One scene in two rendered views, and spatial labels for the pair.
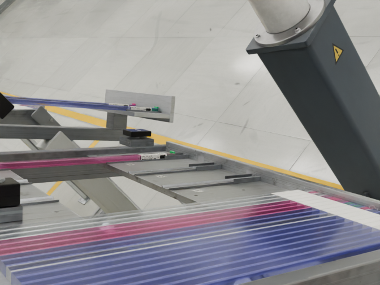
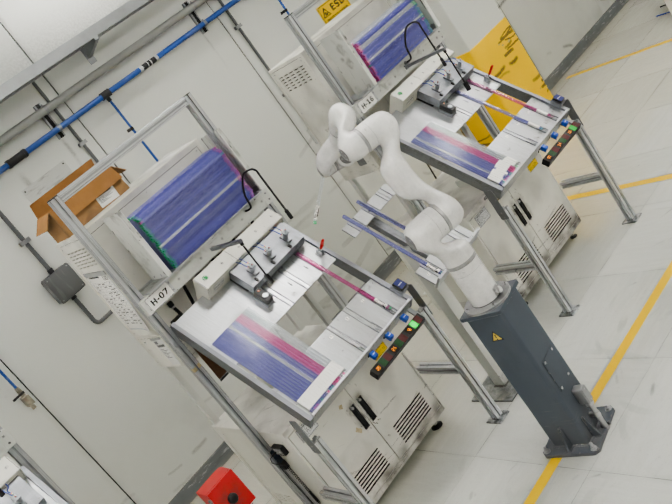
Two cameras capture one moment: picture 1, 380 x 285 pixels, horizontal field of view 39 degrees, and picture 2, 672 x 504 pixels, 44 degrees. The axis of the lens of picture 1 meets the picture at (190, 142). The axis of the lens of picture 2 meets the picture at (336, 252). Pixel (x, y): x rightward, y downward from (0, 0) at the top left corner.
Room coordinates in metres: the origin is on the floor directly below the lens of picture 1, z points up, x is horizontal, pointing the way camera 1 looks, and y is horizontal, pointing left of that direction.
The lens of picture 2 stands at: (0.28, -3.02, 2.03)
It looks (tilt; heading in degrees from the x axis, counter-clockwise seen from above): 17 degrees down; 78
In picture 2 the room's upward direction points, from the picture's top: 37 degrees counter-clockwise
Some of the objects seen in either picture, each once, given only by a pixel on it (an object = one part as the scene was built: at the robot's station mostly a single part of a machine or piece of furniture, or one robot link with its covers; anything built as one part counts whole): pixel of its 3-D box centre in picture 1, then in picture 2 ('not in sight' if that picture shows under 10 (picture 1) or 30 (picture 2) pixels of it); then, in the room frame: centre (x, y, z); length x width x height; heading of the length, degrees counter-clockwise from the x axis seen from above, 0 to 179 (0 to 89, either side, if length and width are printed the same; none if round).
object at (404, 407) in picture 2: not in sight; (331, 421); (0.51, 0.53, 0.31); 0.70 x 0.65 x 0.62; 20
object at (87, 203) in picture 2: not in sight; (102, 180); (0.40, 0.68, 1.82); 0.68 x 0.30 x 0.20; 20
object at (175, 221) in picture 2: not in sight; (191, 207); (0.61, 0.43, 1.52); 0.51 x 0.13 x 0.27; 20
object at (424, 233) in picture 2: not in sight; (437, 241); (1.15, -0.38, 1.00); 0.19 x 0.12 x 0.24; 179
